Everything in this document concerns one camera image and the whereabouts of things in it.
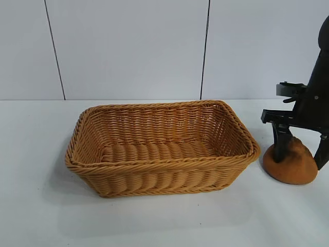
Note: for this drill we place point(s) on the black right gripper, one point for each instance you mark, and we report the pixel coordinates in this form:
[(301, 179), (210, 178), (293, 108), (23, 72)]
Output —
[(316, 103)]

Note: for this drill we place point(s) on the brown pear-shaped bread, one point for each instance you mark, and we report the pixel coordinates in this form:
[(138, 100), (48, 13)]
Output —
[(290, 169)]

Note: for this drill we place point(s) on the tan woven wicker basket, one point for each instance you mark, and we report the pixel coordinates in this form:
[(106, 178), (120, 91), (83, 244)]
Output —
[(159, 175)]

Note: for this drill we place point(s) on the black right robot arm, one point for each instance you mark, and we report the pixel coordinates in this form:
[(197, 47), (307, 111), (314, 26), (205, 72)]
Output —
[(325, 33)]

